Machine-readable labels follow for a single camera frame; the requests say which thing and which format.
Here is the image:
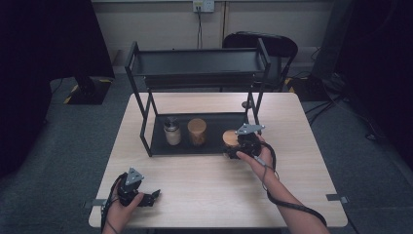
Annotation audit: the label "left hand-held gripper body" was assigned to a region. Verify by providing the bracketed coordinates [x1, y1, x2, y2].
[116, 167, 145, 208]

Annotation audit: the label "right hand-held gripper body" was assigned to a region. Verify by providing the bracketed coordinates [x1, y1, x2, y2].
[235, 123, 266, 159]

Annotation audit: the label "jar with wooden lid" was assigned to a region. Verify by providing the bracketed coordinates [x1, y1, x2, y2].
[186, 117, 208, 147]
[221, 129, 242, 154]

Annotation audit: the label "glass jar with silver lid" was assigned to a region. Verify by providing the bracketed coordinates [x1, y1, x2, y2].
[163, 116, 182, 146]

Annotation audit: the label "black two-tier metal rack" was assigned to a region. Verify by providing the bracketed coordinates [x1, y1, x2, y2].
[125, 38, 272, 158]

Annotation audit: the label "person's right hand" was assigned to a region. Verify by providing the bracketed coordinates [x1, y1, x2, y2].
[236, 134, 277, 184]

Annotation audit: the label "person's left hand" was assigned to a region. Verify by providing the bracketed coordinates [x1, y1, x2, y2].
[106, 190, 146, 230]

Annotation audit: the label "black floor box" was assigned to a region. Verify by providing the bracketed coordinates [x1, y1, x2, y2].
[285, 75, 329, 102]

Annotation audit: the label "black chair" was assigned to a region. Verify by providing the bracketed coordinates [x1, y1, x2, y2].
[222, 30, 299, 93]

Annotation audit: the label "black stand base yellow tape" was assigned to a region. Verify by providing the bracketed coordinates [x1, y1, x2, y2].
[62, 75, 113, 106]

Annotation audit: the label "dark grey panel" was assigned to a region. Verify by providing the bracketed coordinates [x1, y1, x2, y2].
[310, 0, 356, 81]

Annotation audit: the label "dark curtain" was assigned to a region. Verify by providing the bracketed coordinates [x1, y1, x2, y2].
[334, 0, 413, 164]
[0, 0, 116, 179]

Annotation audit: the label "left hand-held gripper cable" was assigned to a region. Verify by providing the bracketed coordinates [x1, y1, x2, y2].
[100, 172, 129, 234]

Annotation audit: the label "hand-held gripper cable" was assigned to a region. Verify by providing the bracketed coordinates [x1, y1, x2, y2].
[258, 140, 328, 228]
[100, 172, 129, 234]

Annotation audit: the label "grey table edge bracket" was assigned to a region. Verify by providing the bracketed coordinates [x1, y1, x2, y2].
[83, 198, 108, 210]
[325, 193, 351, 205]

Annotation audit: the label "right hand-held gripper cable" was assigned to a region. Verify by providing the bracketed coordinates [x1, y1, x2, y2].
[258, 140, 328, 228]

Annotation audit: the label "black floor cables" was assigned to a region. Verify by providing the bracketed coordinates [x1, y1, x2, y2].
[303, 72, 388, 143]

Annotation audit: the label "black wall socket cable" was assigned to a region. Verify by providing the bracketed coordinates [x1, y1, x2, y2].
[195, 6, 205, 51]

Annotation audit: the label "white wall socket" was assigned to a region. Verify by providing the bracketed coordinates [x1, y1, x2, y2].
[192, 0, 216, 14]

